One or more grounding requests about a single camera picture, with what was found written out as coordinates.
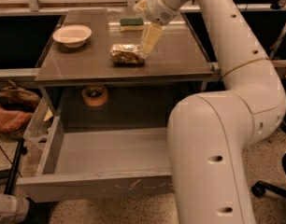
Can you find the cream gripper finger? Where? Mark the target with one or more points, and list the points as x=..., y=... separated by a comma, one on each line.
x=151, y=35
x=140, y=6

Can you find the green yellow sponge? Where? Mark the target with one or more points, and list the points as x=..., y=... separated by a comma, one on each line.
x=134, y=24

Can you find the clear plastic bin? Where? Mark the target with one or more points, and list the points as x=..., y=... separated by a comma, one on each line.
x=38, y=129

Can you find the brown tape roll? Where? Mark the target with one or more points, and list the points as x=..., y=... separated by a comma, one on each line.
x=94, y=95

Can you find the white bowl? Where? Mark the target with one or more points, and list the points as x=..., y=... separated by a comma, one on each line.
x=72, y=36

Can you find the open grey top drawer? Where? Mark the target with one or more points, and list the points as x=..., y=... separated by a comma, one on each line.
x=113, y=150

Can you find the brown bag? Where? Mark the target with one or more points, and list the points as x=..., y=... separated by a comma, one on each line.
x=14, y=97

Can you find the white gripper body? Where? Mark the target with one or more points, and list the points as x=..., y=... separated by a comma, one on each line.
x=157, y=8

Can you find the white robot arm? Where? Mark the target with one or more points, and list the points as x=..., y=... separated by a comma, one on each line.
x=207, y=132

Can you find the black stand leg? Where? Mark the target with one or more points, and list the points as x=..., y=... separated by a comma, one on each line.
x=11, y=180

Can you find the orange cloth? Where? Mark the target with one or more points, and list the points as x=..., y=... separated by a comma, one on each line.
x=12, y=120

